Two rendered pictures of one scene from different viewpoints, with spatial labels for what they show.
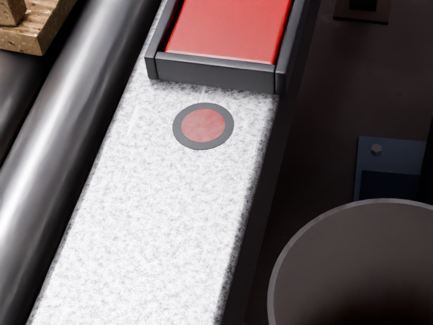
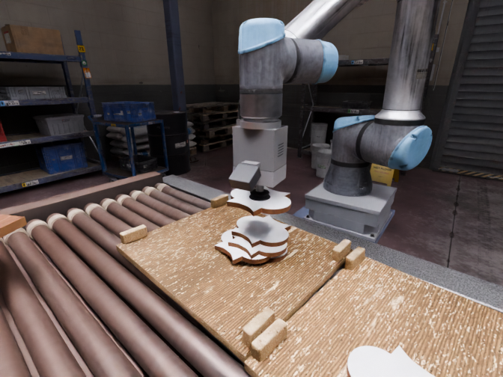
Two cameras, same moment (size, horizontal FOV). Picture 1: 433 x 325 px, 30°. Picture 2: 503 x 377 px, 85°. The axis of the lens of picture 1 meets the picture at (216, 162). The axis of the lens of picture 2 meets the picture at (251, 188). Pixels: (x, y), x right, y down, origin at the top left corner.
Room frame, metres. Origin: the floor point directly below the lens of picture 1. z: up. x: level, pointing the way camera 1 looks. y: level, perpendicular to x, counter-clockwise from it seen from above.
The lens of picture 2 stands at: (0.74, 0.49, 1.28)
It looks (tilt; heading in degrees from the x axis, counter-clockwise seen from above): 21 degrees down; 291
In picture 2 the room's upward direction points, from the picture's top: straight up
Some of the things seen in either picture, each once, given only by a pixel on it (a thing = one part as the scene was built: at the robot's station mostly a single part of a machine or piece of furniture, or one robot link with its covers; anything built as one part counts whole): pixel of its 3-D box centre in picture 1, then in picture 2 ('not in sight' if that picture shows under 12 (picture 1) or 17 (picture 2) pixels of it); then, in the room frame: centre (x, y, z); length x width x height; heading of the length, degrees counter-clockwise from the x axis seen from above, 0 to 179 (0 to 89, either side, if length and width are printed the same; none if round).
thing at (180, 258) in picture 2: not in sight; (233, 250); (0.97, 0.00, 0.93); 0.41 x 0.35 x 0.02; 159
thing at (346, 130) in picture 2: not in sight; (354, 137); (0.75, -0.41, 1.13); 0.13 x 0.12 x 0.14; 142
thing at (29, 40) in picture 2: not in sight; (34, 43); (4.58, -2.08, 1.74); 0.50 x 0.38 x 0.32; 74
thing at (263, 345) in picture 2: not in sight; (269, 339); (0.82, 0.21, 0.95); 0.06 x 0.02 x 0.03; 67
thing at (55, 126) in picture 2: not in sight; (61, 123); (4.55, -2.15, 0.76); 0.50 x 0.36 x 0.24; 80
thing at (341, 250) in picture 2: not in sight; (341, 250); (0.74, -0.05, 0.95); 0.06 x 0.02 x 0.03; 69
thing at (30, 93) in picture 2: not in sight; (33, 93); (4.61, -1.94, 1.16); 0.60 x 0.40 x 0.15; 77
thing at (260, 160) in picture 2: not in sight; (253, 152); (0.92, 0.03, 1.16); 0.12 x 0.09 x 0.16; 83
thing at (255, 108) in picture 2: not in sight; (259, 107); (0.91, 0.00, 1.24); 0.08 x 0.08 x 0.05
